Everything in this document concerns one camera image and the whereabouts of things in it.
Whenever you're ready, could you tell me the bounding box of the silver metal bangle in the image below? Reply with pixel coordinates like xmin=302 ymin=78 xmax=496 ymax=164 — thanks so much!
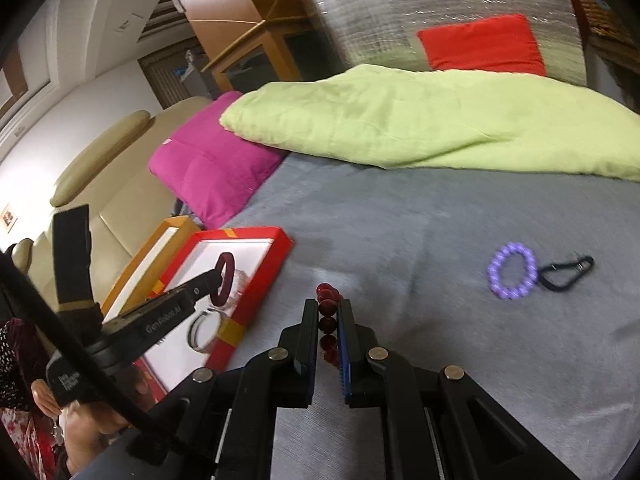
xmin=187 ymin=309 xmax=224 ymax=352

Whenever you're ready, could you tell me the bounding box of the floral patterned clothing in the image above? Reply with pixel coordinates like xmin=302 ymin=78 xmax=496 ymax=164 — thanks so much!
xmin=0 ymin=317 xmax=72 ymax=480

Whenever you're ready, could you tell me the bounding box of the brown lattice door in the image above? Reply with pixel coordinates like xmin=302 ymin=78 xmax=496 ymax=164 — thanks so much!
xmin=138 ymin=49 xmax=222 ymax=112

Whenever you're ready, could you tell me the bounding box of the red jewelry box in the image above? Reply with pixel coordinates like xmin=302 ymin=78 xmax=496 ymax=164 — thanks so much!
xmin=131 ymin=226 xmax=295 ymax=404

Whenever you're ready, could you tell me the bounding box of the pink pillow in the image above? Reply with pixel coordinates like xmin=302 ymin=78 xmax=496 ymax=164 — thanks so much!
xmin=148 ymin=91 xmax=289 ymax=231

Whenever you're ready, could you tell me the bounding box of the black cable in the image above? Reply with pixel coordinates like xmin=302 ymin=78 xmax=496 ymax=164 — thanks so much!
xmin=0 ymin=251 xmax=153 ymax=438

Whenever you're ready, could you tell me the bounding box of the person's left hand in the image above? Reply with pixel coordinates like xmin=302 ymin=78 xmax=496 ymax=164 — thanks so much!
xmin=31 ymin=377 xmax=132 ymax=477

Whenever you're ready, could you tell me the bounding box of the light green blanket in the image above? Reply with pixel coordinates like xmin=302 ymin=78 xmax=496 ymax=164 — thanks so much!
xmin=219 ymin=64 xmax=640 ymax=183

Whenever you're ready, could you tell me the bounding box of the wicker basket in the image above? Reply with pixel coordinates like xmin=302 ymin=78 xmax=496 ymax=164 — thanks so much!
xmin=560 ymin=0 xmax=637 ymax=52

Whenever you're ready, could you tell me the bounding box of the beige sofa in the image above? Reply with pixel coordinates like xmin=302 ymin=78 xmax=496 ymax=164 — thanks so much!
xmin=10 ymin=96 xmax=217 ymax=322

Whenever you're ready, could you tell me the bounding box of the black hand strap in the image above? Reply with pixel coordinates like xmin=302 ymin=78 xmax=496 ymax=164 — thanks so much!
xmin=52 ymin=204 xmax=104 ymax=327

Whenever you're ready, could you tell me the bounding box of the red bead bracelet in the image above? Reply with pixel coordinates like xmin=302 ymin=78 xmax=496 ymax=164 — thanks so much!
xmin=315 ymin=282 xmax=346 ymax=364

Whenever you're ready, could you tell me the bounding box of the small red pillow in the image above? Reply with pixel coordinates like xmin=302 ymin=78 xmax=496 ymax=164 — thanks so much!
xmin=416 ymin=14 xmax=547 ymax=77

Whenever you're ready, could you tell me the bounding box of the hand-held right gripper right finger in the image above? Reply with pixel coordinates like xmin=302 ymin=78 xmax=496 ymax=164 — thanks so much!
xmin=336 ymin=299 xmax=582 ymax=480

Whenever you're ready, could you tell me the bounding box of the purple bead bracelet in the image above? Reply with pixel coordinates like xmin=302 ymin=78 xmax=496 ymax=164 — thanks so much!
xmin=487 ymin=242 xmax=539 ymax=302

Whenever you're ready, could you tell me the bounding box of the wall air conditioner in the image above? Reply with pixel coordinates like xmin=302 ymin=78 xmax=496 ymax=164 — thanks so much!
xmin=134 ymin=0 xmax=189 ymax=44

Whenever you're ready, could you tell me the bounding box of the maroon ring bangle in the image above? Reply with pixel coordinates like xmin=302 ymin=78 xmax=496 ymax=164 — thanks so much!
xmin=210 ymin=252 xmax=236 ymax=307

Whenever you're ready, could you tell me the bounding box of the silver foil insulation panel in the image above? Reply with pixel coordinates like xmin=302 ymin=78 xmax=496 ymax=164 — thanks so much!
xmin=299 ymin=0 xmax=589 ymax=89

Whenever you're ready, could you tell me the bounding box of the orange box lid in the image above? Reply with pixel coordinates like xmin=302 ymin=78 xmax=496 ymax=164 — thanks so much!
xmin=107 ymin=216 xmax=202 ymax=317

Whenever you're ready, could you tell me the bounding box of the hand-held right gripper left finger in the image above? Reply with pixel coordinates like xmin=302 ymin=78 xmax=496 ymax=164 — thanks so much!
xmin=127 ymin=298 xmax=321 ymax=480

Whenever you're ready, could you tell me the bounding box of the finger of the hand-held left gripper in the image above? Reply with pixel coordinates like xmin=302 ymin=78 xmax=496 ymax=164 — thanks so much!
xmin=150 ymin=266 xmax=224 ymax=307
xmin=102 ymin=287 xmax=213 ymax=343

